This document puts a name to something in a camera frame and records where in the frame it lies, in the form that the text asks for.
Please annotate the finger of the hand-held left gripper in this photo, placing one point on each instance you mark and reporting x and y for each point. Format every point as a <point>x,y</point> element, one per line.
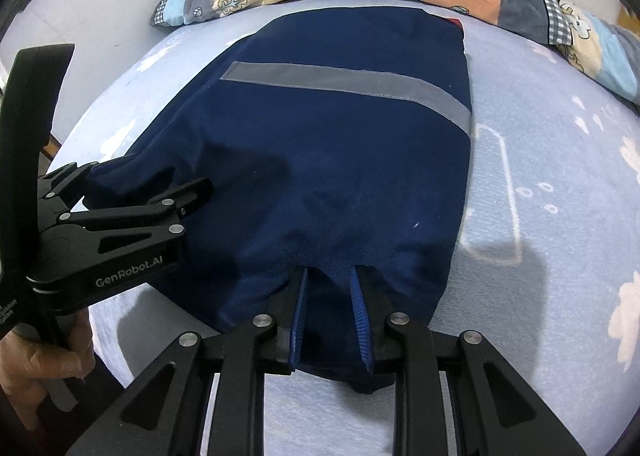
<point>62,186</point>
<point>140,218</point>

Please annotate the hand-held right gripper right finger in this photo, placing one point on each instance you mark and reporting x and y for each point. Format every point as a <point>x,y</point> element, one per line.
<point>361,323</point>

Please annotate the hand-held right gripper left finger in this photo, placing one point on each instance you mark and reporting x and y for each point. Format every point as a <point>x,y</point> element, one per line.
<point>299,318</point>

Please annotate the navy blue work jacket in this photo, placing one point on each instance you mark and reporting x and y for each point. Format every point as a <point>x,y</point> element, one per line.
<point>325,161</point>

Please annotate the person's left hand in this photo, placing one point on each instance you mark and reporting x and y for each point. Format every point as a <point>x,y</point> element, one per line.
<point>42,366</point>

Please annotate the light blue bed sheet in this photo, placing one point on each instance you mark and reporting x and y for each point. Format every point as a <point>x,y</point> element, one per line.
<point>550,186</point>

